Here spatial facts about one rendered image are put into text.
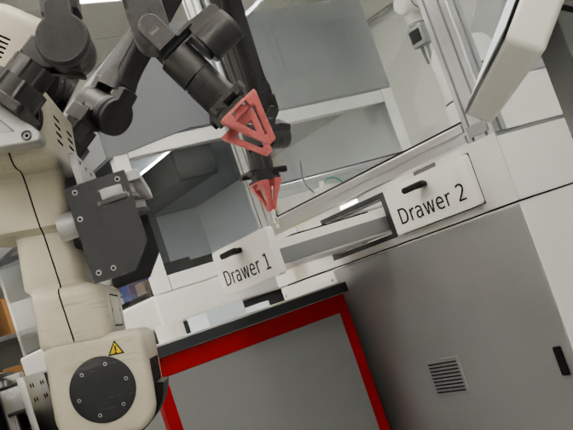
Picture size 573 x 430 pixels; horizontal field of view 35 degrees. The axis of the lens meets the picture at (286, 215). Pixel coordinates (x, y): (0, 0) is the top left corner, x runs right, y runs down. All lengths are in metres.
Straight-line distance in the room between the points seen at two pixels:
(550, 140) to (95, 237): 0.99
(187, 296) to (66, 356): 1.45
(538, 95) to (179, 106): 1.44
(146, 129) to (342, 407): 1.19
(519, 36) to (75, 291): 0.80
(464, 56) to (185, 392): 0.97
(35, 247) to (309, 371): 0.95
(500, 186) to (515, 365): 0.39
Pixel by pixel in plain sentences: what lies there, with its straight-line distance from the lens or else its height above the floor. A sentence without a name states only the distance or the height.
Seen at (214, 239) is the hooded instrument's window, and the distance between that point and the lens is 3.00.
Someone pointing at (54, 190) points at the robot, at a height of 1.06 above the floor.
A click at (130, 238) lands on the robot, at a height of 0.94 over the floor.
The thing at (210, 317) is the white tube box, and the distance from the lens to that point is 2.26.
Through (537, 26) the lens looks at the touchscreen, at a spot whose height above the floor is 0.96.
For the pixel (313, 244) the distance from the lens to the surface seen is 2.04.
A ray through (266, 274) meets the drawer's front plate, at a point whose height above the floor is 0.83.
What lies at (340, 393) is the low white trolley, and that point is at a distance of 2.31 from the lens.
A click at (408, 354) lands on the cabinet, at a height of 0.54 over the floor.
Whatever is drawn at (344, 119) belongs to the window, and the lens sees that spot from 2.25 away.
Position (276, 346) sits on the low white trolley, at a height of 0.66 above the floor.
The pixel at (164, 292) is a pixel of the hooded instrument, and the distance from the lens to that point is 2.88.
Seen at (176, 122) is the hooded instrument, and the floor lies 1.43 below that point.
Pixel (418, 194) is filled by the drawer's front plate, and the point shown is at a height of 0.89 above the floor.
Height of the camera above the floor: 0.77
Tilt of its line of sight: 5 degrees up
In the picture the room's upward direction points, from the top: 19 degrees counter-clockwise
